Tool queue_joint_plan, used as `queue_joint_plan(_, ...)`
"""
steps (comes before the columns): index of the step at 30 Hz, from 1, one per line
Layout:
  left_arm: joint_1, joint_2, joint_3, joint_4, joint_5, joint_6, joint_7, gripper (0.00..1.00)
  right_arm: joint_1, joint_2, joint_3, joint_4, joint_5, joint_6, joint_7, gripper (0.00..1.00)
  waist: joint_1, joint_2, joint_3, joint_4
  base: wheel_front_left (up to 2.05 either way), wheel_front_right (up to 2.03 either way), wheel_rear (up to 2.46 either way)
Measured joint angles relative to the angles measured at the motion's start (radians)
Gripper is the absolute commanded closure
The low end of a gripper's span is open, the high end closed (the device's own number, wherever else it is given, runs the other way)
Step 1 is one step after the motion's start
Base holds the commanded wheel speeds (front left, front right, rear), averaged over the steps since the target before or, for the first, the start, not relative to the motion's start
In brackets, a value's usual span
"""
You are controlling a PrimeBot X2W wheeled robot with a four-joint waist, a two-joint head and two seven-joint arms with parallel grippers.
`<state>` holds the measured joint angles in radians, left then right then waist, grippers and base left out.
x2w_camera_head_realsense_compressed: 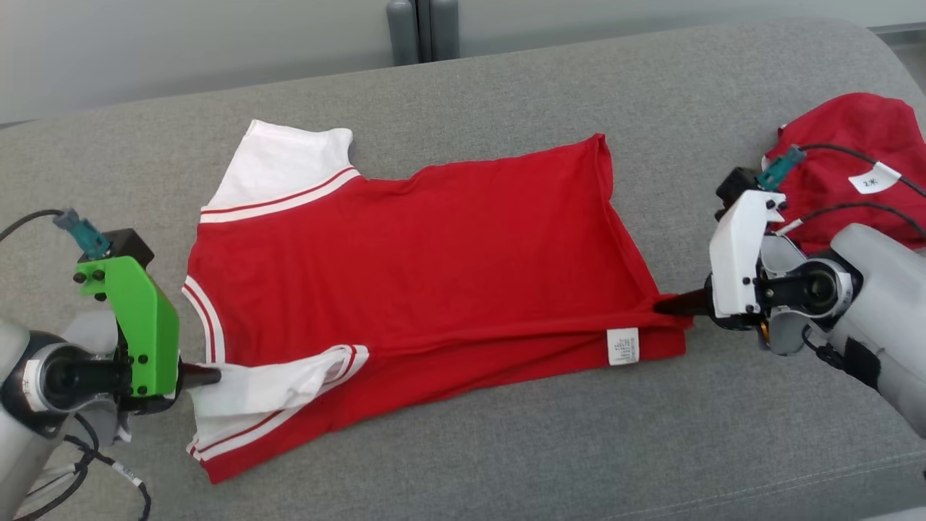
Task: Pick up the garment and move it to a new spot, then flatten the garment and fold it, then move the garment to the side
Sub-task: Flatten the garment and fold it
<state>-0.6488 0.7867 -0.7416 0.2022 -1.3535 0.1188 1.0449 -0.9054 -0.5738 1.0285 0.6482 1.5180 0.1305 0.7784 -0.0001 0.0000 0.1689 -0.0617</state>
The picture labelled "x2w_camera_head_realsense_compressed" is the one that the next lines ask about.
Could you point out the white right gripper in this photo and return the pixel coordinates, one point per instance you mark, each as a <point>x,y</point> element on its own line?
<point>734,260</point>

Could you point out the grey partition post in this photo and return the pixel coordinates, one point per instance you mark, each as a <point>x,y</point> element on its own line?
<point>401,29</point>

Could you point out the red white lettered jersey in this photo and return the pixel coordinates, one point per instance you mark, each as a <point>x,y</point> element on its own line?
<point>434,253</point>

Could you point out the grey fabric sofa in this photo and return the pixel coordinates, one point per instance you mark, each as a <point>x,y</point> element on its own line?
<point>463,449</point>

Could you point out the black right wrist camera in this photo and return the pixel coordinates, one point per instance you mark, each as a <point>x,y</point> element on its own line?
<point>736,184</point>

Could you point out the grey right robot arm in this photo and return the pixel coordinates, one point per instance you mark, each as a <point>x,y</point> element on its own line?
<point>882,289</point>

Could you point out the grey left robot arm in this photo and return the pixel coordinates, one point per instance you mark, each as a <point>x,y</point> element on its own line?
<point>22,449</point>

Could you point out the red shorts with white stripe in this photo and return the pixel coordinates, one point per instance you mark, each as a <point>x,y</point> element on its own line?
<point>854,123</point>

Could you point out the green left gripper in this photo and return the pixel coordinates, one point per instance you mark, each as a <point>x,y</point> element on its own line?
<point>148,333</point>

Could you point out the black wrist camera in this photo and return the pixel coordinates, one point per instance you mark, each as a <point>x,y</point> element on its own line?
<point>134,244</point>
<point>736,184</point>

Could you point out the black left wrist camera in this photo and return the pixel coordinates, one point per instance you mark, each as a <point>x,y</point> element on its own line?
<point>134,244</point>

